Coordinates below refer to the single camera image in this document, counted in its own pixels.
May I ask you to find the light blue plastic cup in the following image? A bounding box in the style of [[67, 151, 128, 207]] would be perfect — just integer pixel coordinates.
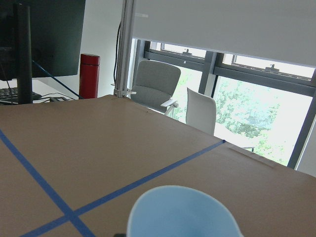
[[126, 186, 242, 237]]

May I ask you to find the black computer monitor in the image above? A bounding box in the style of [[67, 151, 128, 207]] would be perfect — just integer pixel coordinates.
[[0, 0, 85, 104]]

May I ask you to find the white plastic chair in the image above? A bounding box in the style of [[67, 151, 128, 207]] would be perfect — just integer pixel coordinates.
[[186, 88, 216, 135]]

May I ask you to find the white roller blind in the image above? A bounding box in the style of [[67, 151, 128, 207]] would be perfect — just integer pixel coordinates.
[[133, 0, 316, 66]]

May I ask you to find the red thermos bottle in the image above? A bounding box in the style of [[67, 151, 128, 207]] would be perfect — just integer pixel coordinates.
[[79, 54, 100, 99]]

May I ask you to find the grey office chair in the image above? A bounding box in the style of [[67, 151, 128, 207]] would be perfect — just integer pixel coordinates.
[[130, 60, 181, 114]]

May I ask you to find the black keyboard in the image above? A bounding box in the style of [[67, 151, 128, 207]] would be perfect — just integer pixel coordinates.
[[0, 87, 42, 104]]

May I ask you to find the aluminium frame post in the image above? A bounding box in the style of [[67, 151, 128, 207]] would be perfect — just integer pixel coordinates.
[[114, 0, 135, 97]]

